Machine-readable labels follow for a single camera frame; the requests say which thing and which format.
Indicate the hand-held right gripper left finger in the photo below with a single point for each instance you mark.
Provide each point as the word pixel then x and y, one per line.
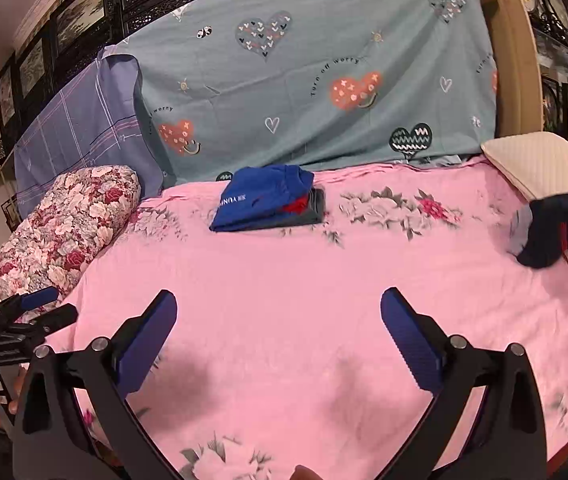
pixel 146 345

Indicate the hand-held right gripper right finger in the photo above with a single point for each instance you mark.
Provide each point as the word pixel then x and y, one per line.
pixel 411 345

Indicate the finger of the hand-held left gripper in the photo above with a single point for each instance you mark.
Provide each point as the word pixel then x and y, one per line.
pixel 56 317
pixel 39 298

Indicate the blue and red pants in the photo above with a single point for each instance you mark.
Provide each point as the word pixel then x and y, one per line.
pixel 259 195

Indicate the folded dark grey pants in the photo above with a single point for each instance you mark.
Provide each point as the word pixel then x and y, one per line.
pixel 315 207

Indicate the red rose floral quilt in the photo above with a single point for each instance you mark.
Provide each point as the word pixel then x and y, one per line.
pixel 74 220

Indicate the pink floral bed sheet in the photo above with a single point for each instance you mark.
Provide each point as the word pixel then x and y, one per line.
pixel 289 285

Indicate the blue plaid pillow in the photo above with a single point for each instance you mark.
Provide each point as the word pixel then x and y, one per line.
pixel 79 125

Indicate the dark navy cloth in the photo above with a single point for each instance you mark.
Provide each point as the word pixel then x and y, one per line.
pixel 549 230

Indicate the cream textured pillow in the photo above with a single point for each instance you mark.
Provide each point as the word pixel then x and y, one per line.
pixel 534 160

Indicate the wooden headboard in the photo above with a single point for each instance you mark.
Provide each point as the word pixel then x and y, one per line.
pixel 511 60

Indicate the teal heart print sheet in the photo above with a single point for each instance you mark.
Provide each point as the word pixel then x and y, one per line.
pixel 314 50

